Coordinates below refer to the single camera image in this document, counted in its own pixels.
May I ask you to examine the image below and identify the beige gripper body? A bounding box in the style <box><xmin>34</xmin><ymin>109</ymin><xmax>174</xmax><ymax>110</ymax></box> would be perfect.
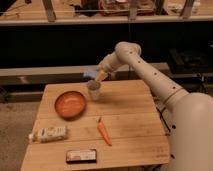
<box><xmin>98</xmin><ymin>53</ymin><xmax>120</xmax><ymax>73</ymax></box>

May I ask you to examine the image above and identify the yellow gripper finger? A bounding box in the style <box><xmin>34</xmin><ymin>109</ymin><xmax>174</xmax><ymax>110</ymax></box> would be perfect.
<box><xmin>95</xmin><ymin>70</ymin><xmax>108</xmax><ymax>82</ymax></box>

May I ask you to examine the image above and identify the white sponge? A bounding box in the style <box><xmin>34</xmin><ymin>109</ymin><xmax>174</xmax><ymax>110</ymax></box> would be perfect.
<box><xmin>83</xmin><ymin>68</ymin><xmax>98</xmax><ymax>79</ymax></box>

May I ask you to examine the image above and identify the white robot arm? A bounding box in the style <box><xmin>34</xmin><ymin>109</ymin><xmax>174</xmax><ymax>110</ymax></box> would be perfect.
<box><xmin>96</xmin><ymin>42</ymin><xmax>213</xmax><ymax>171</ymax></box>

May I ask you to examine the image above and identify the ceramic cup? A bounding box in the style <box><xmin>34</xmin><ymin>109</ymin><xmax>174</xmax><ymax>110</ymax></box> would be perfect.
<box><xmin>86</xmin><ymin>80</ymin><xmax>101</xmax><ymax>101</ymax></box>

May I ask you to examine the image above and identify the orange wooden bowl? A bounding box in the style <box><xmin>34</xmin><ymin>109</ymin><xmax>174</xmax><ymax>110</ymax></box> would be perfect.
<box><xmin>54</xmin><ymin>91</ymin><xmax>86</xmax><ymax>119</ymax></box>

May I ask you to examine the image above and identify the orange carrot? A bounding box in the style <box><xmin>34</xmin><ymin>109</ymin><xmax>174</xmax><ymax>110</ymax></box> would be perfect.
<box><xmin>97</xmin><ymin>119</ymin><xmax>112</xmax><ymax>146</ymax></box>

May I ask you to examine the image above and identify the wooden table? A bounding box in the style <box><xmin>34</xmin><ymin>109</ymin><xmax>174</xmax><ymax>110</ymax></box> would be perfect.
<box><xmin>21</xmin><ymin>80</ymin><xmax>169</xmax><ymax>171</ymax></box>

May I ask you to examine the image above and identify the white plastic bottle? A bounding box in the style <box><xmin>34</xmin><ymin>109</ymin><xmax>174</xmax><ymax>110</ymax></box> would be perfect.
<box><xmin>28</xmin><ymin>126</ymin><xmax>68</xmax><ymax>143</ymax></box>

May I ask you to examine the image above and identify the grey metal shelf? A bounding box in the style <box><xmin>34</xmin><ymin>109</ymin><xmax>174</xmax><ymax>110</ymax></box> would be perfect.
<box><xmin>0</xmin><ymin>61</ymin><xmax>171</xmax><ymax>86</ymax></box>

